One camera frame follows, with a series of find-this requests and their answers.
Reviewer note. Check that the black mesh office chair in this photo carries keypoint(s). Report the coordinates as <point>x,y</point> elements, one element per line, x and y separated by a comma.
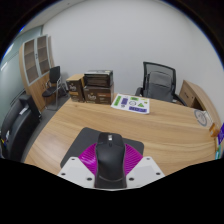
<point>160,66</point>

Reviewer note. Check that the wooden side desk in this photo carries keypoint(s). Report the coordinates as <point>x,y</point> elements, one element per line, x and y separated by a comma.
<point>196,96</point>

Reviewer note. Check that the printed sheet with coloured shapes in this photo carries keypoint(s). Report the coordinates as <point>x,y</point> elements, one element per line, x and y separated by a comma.
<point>130,103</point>

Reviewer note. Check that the black computer mouse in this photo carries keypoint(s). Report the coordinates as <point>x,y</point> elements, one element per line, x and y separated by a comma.
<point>110,160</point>

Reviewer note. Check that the grey backpack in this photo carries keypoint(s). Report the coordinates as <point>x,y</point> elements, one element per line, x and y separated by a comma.
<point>160,86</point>

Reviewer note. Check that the black leather armchair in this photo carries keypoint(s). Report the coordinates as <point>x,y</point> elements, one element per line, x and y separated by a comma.
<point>18,126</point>

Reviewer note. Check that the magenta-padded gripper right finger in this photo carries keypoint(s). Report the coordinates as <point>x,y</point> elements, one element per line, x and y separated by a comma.
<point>138,163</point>

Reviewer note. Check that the small black visitor chair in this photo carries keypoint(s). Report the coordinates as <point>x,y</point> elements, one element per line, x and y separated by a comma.
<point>53,80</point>

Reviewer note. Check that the tall brown printed box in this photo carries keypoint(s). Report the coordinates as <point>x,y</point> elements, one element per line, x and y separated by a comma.
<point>75,88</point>

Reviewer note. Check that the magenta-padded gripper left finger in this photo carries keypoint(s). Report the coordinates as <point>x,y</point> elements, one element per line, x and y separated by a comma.
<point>81,165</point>

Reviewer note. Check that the dark grey mouse pad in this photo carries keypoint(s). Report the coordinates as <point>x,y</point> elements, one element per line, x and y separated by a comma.
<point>81,141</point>

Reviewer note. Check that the black printed box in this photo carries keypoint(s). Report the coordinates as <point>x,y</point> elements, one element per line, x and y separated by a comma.
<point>98,78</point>

